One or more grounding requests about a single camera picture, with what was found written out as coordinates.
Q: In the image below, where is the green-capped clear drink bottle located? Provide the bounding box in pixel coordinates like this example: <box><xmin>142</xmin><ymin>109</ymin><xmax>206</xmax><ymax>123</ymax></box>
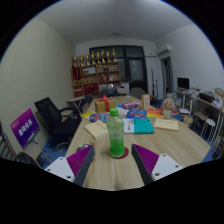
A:
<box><xmin>106</xmin><ymin>107</ymin><xmax>126</xmax><ymax>159</ymax></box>

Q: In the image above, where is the upright tan carton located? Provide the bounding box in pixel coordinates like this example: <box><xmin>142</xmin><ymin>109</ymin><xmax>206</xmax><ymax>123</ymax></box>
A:
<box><xmin>140</xmin><ymin>94</ymin><xmax>151</xmax><ymax>109</ymax></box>

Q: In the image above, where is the orange book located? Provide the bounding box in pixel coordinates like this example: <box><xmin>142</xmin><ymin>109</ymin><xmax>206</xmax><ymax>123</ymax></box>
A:
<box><xmin>146</xmin><ymin>108</ymin><xmax>165</xmax><ymax>119</ymax></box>

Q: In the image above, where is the blue flat box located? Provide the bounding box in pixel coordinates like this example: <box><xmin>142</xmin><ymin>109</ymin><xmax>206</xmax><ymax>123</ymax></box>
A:
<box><xmin>125</xmin><ymin>108</ymin><xmax>148</xmax><ymax>120</ymax></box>

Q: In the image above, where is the small white folding table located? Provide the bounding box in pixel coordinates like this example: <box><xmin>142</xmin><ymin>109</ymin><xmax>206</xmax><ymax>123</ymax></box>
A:
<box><xmin>66</xmin><ymin>95</ymin><xmax>88</xmax><ymax>113</ymax></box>

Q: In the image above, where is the teal book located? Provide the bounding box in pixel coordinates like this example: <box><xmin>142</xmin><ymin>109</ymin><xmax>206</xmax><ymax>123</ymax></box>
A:
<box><xmin>133</xmin><ymin>118</ymin><xmax>155</xmax><ymax>135</ymax></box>

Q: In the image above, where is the pink flat box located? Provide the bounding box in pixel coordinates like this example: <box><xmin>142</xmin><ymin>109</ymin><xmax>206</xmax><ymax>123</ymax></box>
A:
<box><xmin>121</xmin><ymin>101</ymin><xmax>141</xmax><ymax>110</ymax></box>

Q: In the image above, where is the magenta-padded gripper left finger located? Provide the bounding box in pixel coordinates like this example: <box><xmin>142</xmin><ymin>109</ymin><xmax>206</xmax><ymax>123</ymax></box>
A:
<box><xmin>44</xmin><ymin>144</ymin><xmax>96</xmax><ymax>187</ymax></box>

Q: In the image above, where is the pale yellow book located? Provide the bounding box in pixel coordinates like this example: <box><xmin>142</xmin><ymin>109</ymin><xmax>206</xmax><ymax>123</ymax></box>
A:
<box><xmin>153</xmin><ymin>118</ymin><xmax>180</xmax><ymax>132</ymax></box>

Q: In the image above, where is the white wall air conditioner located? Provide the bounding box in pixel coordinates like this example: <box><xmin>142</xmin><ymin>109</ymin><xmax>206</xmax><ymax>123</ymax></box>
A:
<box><xmin>156</xmin><ymin>44</ymin><xmax>173</xmax><ymax>58</ymax></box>

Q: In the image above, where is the yellow gift box red ribbon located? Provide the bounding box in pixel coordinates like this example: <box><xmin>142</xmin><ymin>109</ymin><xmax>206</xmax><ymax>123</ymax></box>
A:
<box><xmin>94</xmin><ymin>94</ymin><xmax>118</xmax><ymax>114</ymax></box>

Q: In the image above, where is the purple sign board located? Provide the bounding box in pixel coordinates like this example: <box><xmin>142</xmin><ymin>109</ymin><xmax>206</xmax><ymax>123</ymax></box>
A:
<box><xmin>9</xmin><ymin>108</ymin><xmax>41</xmax><ymax>149</ymax></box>

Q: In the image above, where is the beige book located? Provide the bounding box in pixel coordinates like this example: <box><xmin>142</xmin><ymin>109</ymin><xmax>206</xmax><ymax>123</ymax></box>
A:
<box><xmin>83</xmin><ymin>119</ymin><xmax>109</xmax><ymax>140</ymax></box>

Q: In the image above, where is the black office chair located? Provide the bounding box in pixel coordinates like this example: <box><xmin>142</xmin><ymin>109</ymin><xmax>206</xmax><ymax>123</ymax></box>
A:
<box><xmin>34</xmin><ymin>96</ymin><xmax>83</xmax><ymax>148</ymax></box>

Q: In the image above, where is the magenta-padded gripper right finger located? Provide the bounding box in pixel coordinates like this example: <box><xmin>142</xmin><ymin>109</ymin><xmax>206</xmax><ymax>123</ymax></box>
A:
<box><xmin>130</xmin><ymin>143</ymin><xmax>184</xmax><ymax>186</ymax></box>

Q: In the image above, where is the white round stool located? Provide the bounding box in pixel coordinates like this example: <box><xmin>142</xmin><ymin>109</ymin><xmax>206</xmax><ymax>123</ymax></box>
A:
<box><xmin>199</xmin><ymin>118</ymin><xmax>218</xmax><ymax>144</ymax></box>

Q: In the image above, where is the flat round red coaster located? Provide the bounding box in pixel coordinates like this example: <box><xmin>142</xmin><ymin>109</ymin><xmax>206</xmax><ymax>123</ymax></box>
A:
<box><xmin>111</xmin><ymin>146</ymin><xmax>130</xmax><ymax>160</ymax></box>

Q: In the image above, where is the white book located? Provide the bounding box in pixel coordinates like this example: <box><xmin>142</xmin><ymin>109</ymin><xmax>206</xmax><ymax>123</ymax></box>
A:
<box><xmin>123</xmin><ymin>118</ymin><xmax>135</xmax><ymax>135</ymax></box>

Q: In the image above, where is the computer monitor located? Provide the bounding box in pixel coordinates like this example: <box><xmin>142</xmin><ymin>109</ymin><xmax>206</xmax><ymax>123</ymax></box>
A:
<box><xmin>176</xmin><ymin>77</ymin><xmax>190</xmax><ymax>91</ymax></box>

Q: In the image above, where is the pink plush toy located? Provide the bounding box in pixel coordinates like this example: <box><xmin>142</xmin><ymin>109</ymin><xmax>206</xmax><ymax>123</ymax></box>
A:
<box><xmin>161</xmin><ymin>98</ymin><xmax>177</xmax><ymax>120</ymax></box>

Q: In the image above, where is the black backpack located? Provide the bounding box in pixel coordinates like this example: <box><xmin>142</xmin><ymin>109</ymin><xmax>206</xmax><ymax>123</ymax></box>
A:
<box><xmin>14</xmin><ymin>151</ymin><xmax>41</xmax><ymax>168</ymax></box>

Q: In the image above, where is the stainless steel cup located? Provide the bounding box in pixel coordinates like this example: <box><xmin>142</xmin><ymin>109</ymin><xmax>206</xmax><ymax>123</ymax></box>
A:
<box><xmin>75</xmin><ymin>143</ymin><xmax>95</xmax><ymax>154</ymax></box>

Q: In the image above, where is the beige chair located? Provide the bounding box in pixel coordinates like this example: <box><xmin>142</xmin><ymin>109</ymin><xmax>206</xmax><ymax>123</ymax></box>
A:
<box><xmin>129</xmin><ymin>87</ymin><xmax>148</xmax><ymax>99</ymax></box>

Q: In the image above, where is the grey striped chair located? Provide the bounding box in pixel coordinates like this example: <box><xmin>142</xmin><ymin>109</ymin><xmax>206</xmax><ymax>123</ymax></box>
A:
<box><xmin>0</xmin><ymin>133</ymin><xmax>18</xmax><ymax>160</ymax></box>

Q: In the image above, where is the wooden shelf unit with trophies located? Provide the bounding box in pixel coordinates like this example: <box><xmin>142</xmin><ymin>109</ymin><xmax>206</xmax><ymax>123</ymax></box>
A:
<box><xmin>71</xmin><ymin>49</ymin><xmax>122</xmax><ymax>98</ymax></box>

